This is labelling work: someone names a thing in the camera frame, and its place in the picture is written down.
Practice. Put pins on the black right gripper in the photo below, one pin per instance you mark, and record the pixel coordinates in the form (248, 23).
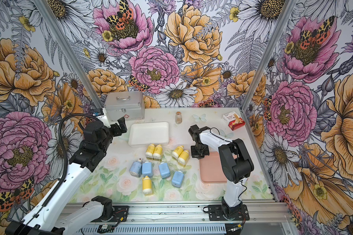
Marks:
(194, 154)

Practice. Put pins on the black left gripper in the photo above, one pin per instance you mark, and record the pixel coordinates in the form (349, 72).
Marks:
(118, 132)

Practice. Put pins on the blue pencil sharpener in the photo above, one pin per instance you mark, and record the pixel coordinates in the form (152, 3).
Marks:
(164, 170)
(147, 169)
(177, 179)
(136, 168)

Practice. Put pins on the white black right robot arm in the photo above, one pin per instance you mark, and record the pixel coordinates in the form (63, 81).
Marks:
(235, 164)

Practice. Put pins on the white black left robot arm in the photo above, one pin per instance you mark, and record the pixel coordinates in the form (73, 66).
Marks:
(44, 218)

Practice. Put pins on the yellow pencil sharpener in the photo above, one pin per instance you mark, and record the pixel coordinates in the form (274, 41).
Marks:
(183, 157)
(158, 152)
(147, 185)
(177, 152)
(150, 151)

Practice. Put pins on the red white small box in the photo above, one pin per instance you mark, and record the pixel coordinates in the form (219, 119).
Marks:
(233, 120)

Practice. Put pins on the pink plastic tray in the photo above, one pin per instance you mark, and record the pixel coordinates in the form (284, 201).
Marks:
(211, 170)

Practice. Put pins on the white plastic tray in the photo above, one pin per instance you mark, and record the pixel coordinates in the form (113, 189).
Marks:
(143, 134)

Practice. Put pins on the silver metal case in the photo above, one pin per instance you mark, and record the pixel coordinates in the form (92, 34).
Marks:
(129, 105)

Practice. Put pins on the small glass bottle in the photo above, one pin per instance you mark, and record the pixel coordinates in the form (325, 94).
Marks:
(178, 118)

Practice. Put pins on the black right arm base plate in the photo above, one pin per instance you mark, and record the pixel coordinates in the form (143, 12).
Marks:
(224, 213)

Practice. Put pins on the aluminium rail frame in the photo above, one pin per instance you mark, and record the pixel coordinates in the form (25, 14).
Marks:
(267, 217)

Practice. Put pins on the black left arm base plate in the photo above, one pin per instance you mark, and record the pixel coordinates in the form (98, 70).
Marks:
(120, 214)

